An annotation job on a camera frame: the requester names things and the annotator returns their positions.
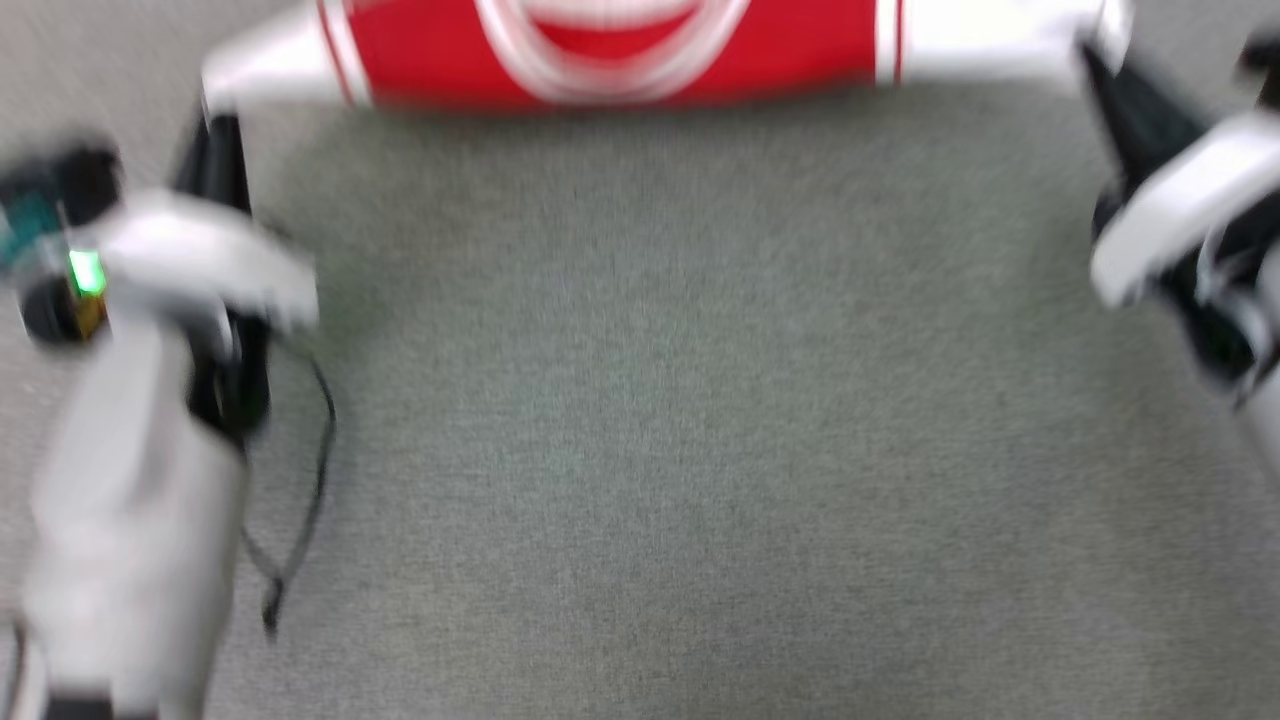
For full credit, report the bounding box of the teal left camera cable plug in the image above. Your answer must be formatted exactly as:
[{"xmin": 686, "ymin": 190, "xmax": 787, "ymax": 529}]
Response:
[{"xmin": 0, "ymin": 188, "xmax": 63, "ymax": 273}]

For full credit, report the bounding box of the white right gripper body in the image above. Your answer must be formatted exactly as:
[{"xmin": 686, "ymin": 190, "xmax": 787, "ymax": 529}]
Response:
[{"xmin": 1090, "ymin": 110, "xmax": 1280, "ymax": 396}]

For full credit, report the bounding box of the red and white shirt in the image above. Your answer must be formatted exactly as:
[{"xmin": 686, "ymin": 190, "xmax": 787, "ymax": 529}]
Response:
[{"xmin": 200, "ymin": 0, "xmax": 1136, "ymax": 113}]

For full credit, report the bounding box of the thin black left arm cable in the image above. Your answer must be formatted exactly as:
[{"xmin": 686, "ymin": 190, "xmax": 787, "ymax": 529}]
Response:
[{"xmin": 240, "ymin": 350, "xmax": 338, "ymax": 641}]

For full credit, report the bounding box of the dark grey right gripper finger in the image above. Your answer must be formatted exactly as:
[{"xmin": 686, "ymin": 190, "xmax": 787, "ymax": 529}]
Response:
[{"xmin": 1080, "ymin": 45, "xmax": 1206, "ymax": 188}]

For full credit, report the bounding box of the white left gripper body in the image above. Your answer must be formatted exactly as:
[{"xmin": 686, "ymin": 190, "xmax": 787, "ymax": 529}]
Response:
[{"xmin": 70, "ymin": 190, "xmax": 319, "ymax": 451}]

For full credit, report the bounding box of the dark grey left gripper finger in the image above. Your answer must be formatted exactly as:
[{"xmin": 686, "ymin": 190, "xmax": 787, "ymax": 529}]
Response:
[{"xmin": 175, "ymin": 110, "xmax": 251, "ymax": 216}]

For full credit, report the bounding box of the grey fabric sofa seat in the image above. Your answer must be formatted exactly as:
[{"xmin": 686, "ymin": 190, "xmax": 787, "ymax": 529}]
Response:
[{"xmin": 0, "ymin": 0, "xmax": 1280, "ymax": 720}]

